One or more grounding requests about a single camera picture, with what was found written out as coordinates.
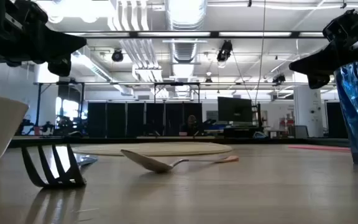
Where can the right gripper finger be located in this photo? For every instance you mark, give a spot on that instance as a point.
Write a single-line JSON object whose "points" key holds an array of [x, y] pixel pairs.
{"points": [[319, 81], [319, 65]]}

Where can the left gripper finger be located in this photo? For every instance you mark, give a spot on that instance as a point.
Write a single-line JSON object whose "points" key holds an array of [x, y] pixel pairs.
{"points": [[60, 67], [61, 45]]}

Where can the white round column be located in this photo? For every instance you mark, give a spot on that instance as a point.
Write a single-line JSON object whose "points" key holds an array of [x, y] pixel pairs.
{"points": [[308, 109]]}

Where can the black ceiling spotlight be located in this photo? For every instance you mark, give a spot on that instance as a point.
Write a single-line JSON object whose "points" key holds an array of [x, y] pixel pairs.
{"points": [[279, 79], [225, 51], [117, 56]]}

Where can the grey box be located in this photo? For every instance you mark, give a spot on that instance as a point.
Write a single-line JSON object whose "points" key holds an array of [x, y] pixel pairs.
{"points": [[301, 132]]}

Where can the black monitor screen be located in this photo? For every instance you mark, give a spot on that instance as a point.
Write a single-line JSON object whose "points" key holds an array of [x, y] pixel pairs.
{"points": [[235, 109]]}

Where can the round woven straw placemat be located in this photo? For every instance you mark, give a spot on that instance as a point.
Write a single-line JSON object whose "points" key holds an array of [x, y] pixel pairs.
{"points": [[154, 148]]}

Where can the person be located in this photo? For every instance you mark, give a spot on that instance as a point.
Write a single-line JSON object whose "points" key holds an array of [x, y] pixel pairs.
{"points": [[192, 122]]}

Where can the silver ceiling duct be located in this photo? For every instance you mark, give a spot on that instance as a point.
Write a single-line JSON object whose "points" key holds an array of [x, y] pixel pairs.
{"points": [[185, 18]]}

